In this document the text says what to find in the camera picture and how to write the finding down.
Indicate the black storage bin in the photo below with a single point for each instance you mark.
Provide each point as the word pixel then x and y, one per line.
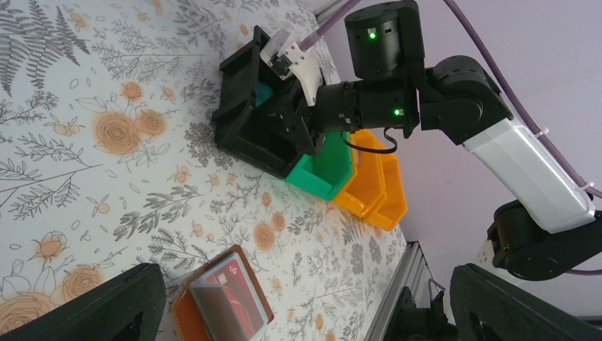
pixel 240 129

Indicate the green storage bin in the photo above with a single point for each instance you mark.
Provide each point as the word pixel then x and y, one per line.
pixel 324 174

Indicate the aluminium rail frame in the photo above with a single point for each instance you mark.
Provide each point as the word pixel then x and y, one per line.
pixel 407 295

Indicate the red credit card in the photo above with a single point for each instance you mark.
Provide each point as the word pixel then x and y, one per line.
pixel 228 302

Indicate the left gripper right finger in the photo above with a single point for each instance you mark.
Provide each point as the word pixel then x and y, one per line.
pixel 486 307

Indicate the teal item in black bin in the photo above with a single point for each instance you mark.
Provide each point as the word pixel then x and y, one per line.
pixel 263 93

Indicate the brown leather card holder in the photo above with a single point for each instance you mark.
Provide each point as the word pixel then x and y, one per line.
pixel 188 321

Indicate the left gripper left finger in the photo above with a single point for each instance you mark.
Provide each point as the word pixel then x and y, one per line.
pixel 130 306

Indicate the floral table mat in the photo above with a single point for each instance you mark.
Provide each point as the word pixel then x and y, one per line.
pixel 108 160

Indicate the orange storage bin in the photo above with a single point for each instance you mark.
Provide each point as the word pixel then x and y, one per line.
pixel 374 192

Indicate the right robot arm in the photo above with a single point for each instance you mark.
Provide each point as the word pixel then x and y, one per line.
pixel 550 228

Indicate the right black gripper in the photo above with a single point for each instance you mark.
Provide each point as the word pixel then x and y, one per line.
pixel 289 116

